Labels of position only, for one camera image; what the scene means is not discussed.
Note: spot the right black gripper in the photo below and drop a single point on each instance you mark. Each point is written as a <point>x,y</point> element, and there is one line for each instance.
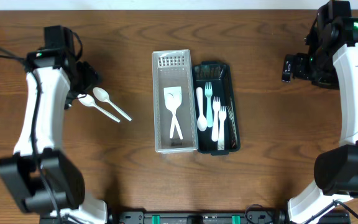
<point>300,59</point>

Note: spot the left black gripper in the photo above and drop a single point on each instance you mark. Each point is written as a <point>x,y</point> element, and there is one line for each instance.
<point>91,76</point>

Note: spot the white plastic spoon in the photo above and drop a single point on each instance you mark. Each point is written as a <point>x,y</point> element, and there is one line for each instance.
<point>176,102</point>
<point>201,121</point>
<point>88,100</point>
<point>169,102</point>
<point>102,95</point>

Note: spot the white plastic fork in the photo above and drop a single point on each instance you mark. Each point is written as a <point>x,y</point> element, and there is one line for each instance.
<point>222,118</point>
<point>216,107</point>

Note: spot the white plastic utensil handle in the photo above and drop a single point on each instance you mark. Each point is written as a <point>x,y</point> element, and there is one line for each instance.
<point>208,91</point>

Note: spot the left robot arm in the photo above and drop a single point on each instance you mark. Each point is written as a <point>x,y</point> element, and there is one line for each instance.
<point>39,176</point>

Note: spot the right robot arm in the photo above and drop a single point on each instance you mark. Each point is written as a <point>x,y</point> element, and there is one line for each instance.
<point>331,62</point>

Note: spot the dark green plastic basket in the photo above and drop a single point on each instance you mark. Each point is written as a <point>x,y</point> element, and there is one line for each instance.
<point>219,74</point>

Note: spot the clear plastic basket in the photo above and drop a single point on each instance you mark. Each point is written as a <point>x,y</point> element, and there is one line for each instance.
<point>174,102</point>

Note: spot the black rail with clamps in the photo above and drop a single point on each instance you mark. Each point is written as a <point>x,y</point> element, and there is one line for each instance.
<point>253,214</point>

